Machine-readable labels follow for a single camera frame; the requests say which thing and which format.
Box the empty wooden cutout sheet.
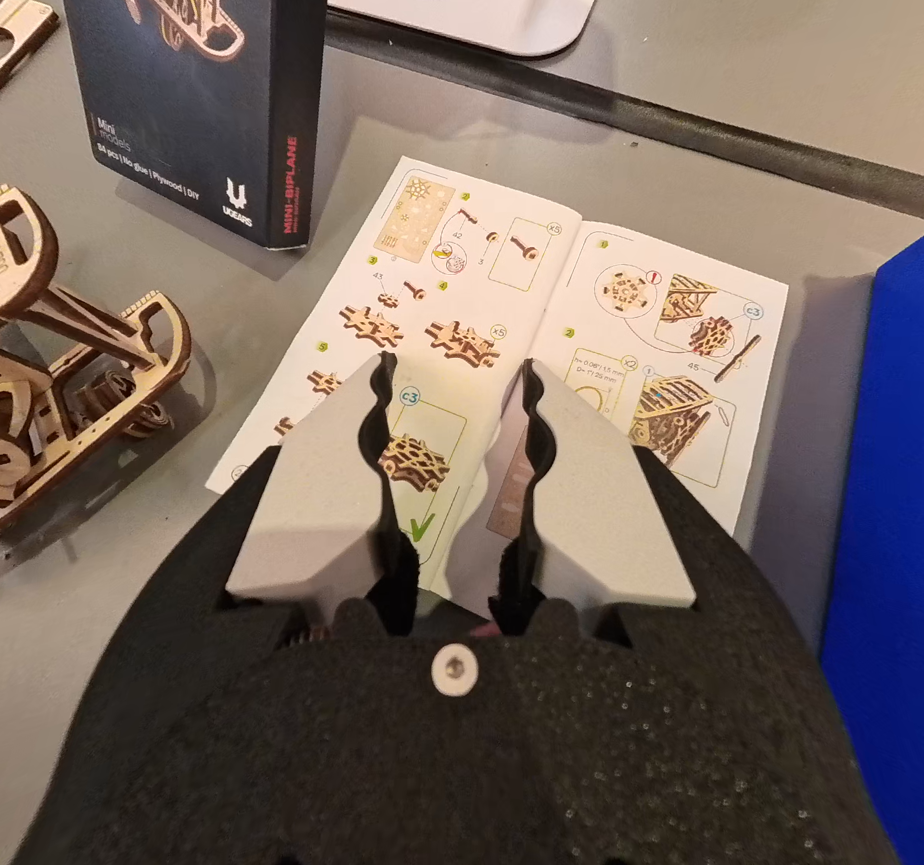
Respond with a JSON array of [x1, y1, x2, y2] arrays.
[[0, 0, 61, 90]]

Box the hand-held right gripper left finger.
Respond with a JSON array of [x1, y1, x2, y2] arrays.
[[225, 351, 423, 638]]

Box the blue plastic bin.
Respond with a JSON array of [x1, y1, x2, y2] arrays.
[[819, 236, 924, 865]]

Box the instruction booklet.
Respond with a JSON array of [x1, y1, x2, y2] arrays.
[[205, 155, 789, 595]]

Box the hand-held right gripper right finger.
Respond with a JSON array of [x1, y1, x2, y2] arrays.
[[488, 357, 698, 642]]

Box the wooden biplane model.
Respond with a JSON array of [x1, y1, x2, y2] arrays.
[[0, 183, 194, 541]]

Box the dark model kit box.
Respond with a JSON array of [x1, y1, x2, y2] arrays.
[[52, 0, 333, 254]]

